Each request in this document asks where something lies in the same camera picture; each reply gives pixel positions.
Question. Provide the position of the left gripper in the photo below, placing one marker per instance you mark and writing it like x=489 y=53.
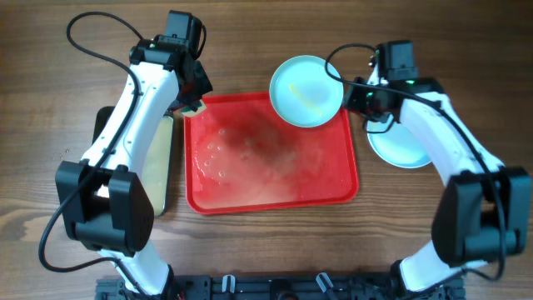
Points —
x=206 y=87

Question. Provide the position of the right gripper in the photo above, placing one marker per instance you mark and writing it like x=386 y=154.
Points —
x=356 y=101

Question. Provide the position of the green yellow sponge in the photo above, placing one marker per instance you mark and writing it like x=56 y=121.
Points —
x=193 y=109

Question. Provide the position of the light blue plate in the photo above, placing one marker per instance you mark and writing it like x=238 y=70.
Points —
x=304 y=91
x=396 y=145

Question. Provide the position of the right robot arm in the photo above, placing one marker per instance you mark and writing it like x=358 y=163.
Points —
x=483 y=214

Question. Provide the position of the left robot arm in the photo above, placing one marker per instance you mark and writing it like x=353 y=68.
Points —
x=103 y=203

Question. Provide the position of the red plastic tray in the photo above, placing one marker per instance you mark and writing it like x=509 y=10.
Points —
x=240 y=156

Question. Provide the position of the black tray with water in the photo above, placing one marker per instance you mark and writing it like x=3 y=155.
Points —
x=160 y=158

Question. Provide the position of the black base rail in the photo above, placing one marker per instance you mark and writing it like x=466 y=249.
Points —
x=372 y=286

